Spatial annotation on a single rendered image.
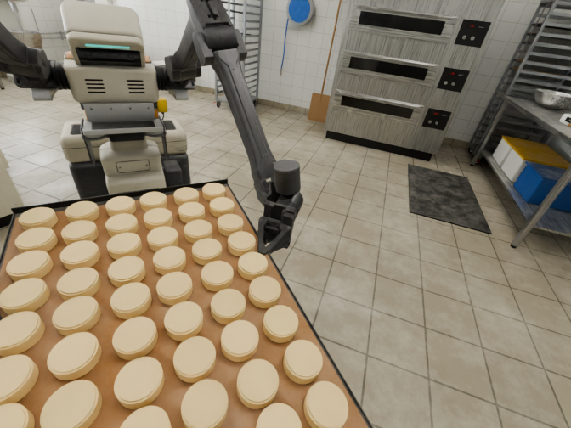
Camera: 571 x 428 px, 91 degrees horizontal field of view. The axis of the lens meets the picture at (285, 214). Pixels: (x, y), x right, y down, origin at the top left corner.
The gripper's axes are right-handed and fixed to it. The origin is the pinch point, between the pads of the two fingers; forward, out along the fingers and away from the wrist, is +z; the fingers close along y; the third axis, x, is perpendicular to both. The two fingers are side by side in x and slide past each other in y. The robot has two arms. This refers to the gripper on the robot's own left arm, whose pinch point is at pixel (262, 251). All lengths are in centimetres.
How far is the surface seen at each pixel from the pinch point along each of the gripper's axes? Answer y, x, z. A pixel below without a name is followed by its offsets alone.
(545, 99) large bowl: 11, -179, -324
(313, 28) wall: -7, 96, -459
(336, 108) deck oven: 68, 26, -349
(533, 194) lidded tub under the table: 72, -170, -231
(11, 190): 81, 191, -61
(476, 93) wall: 37, -152, -447
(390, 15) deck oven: -36, -8, -351
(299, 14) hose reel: -22, 117, -446
